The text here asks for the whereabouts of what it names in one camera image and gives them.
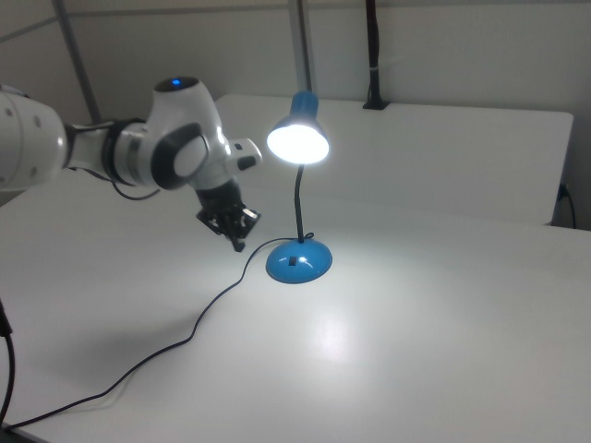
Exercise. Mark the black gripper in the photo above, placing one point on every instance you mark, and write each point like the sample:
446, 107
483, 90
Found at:
217, 198

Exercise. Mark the blue gooseneck desk lamp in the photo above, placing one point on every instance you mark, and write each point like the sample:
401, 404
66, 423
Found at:
300, 265

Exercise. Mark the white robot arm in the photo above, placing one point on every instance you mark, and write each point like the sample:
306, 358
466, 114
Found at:
27, 138

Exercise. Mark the black pole with white tape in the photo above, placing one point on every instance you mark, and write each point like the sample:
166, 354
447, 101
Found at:
373, 46

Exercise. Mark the grey metal partition post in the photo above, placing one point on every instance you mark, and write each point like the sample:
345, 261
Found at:
301, 46
78, 60

